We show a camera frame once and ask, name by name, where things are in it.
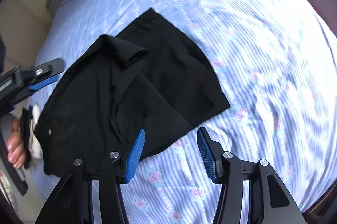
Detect black pants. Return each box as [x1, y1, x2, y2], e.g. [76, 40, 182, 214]
[35, 9, 230, 177]

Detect blue floral bed sheet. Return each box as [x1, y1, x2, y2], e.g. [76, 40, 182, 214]
[32, 0, 336, 223]

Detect person's left hand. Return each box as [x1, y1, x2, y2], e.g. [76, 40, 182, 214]
[7, 117, 26, 169]

